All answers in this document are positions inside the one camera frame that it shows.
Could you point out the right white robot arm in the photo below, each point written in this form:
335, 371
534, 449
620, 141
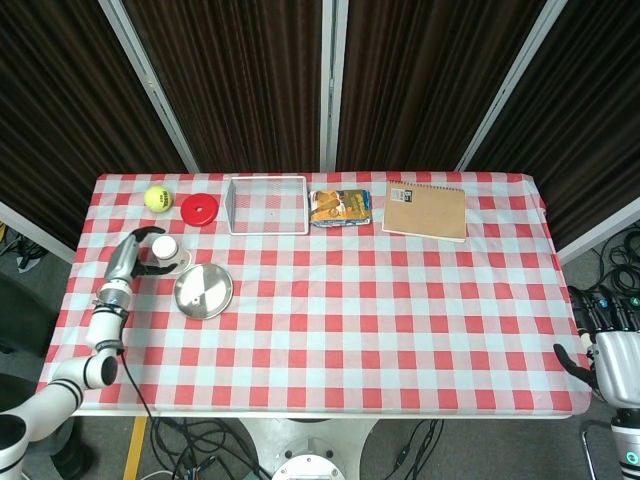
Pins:
627, 440

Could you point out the dark brown partition panel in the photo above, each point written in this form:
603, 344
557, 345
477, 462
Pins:
585, 125
60, 125
240, 85
425, 85

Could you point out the orange blue snack packet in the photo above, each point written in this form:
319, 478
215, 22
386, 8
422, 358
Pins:
341, 207

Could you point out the black power strip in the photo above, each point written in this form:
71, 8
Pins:
634, 301

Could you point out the red round plastic lid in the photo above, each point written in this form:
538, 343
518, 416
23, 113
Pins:
199, 209

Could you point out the brown spiral notebook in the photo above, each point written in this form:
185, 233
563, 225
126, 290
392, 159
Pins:
425, 215

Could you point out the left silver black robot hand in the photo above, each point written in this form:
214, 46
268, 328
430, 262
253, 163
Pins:
122, 260

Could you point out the grey metal partition post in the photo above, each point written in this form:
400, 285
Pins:
150, 85
332, 85
510, 85

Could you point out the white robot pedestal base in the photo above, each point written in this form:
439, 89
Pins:
310, 435

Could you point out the yellow tennis ball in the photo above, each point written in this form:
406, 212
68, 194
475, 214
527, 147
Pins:
158, 198

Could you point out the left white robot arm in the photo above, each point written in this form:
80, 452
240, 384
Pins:
105, 325

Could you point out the yellow floor tape strip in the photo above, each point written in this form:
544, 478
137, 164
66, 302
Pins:
135, 450

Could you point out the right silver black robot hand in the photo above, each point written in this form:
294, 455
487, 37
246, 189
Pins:
620, 365

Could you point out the round metal plate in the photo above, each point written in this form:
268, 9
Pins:
210, 285

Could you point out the red white checkered tablecloth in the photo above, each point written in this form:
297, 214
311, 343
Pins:
350, 320

